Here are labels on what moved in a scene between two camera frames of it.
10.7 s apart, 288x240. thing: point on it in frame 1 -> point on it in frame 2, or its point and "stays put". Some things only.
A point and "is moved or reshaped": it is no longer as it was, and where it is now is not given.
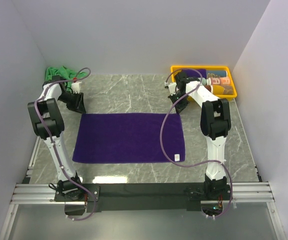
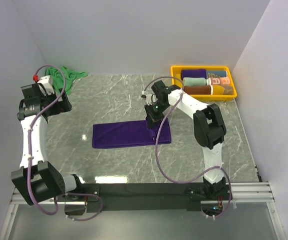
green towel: [68, 75] stays put
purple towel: [128, 137] is moved or reshaped
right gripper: [180, 107] -> [152, 119]
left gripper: [79, 105] -> [62, 106]
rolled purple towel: [200, 73] stays put
